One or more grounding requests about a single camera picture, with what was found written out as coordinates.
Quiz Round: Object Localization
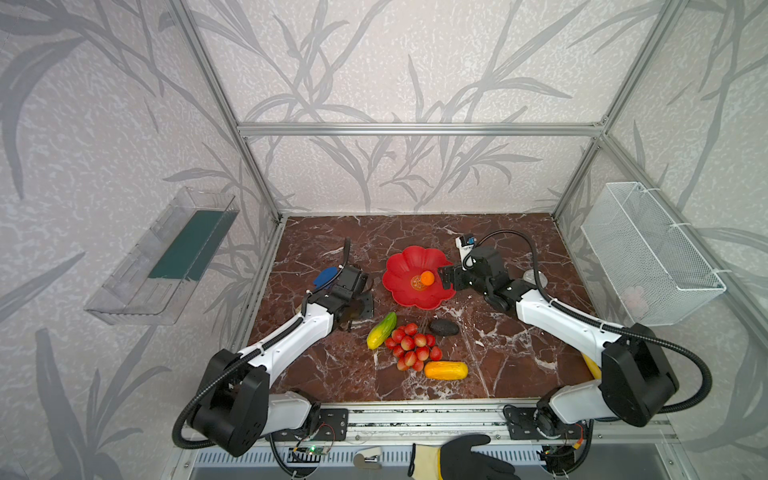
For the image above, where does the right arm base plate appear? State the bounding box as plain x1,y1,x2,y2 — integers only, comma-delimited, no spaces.
502,404,584,443

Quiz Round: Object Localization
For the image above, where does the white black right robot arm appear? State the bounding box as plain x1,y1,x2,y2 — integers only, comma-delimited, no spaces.
438,246,679,435

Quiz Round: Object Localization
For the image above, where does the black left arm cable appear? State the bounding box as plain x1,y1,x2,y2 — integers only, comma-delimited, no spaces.
172,238,352,450

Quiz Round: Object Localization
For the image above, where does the clear plastic wall shelf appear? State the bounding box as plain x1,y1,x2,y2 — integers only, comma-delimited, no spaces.
84,187,240,326

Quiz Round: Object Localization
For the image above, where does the red fake grape bunch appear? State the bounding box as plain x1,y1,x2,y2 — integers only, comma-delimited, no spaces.
384,323,444,372

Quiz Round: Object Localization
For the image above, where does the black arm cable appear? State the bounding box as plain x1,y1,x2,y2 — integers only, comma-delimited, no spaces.
172,238,352,450
461,229,713,415

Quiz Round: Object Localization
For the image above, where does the red flower-shaped fruit bowl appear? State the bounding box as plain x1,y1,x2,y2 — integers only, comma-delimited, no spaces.
382,246,456,310

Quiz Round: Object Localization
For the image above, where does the yellow fake banana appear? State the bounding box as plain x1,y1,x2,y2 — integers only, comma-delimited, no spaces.
582,354,602,380

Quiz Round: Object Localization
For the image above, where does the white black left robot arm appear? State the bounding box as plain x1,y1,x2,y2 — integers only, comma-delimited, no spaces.
171,265,371,457

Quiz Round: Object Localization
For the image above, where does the green circuit board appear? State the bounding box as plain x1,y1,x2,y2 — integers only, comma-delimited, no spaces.
291,445,332,458

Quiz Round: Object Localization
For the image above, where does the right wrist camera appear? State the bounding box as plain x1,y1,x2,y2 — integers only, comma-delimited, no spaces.
455,234,477,261

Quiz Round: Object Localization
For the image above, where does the dark fake avocado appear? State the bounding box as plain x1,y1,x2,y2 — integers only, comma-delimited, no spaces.
428,318,460,337

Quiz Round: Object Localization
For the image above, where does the black and yellow gloved hand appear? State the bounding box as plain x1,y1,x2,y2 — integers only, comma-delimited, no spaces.
407,434,520,480

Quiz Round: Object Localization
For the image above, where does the small fake orange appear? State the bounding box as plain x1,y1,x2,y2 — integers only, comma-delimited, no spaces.
419,270,435,287

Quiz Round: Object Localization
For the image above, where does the round silver metal lid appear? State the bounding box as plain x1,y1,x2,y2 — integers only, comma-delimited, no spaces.
522,269,548,288

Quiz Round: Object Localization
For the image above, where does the white wire mesh basket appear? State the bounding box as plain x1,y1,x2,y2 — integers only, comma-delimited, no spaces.
581,182,727,327

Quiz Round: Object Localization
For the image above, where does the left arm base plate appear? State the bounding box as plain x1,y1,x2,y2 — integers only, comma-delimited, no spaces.
272,408,350,442

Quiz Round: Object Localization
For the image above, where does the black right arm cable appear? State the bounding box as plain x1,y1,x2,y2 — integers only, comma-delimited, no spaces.
461,229,713,415

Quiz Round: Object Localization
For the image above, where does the pink object in basket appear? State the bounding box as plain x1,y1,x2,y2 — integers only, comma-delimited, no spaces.
620,286,650,321

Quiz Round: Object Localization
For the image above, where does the blue toy garden trowel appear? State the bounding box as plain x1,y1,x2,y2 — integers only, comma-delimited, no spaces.
313,266,339,290

